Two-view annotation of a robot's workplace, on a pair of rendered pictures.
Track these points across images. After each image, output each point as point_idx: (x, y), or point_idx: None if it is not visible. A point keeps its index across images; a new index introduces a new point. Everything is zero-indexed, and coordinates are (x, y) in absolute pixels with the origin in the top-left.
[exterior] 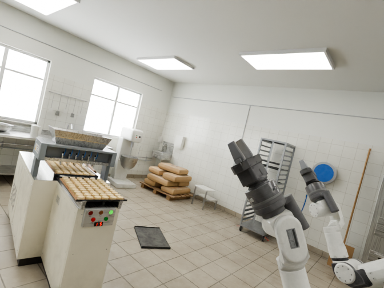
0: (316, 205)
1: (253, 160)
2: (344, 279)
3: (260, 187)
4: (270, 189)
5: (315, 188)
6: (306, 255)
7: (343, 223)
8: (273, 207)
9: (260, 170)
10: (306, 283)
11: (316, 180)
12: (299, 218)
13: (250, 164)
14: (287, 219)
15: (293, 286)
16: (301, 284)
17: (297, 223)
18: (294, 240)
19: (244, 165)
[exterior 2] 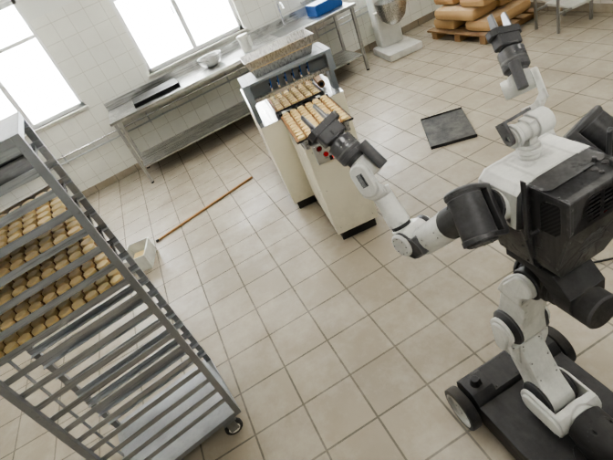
0: (502, 86)
1: (321, 126)
2: None
3: (330, 149)
4: (337, 148)
5: (503, 58)
6: (375, 190)
7: (544, 96)
8: (345, 161)
9: (332, 130)
10: (389, 206)
11: (506, 45)
12: (373, 160)
13: (316, 133)
14: (354, 168)
15: (380, 210)
16: (384, 208)
17: (362, 169)
18: (364, 182)
19: (311, 137)
